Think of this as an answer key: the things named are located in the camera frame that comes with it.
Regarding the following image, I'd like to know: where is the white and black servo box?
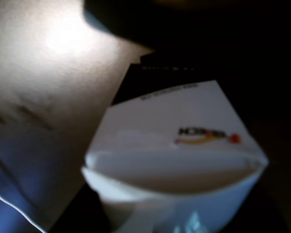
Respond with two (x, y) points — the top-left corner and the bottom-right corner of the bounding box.
(81, 54), (270, 233)

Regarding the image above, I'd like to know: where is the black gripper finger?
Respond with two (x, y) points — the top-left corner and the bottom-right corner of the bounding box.
(83, 0), (209, 50)

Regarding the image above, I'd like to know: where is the round white coaster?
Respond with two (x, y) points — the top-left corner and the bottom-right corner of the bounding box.
(0, 0), (156, 233)

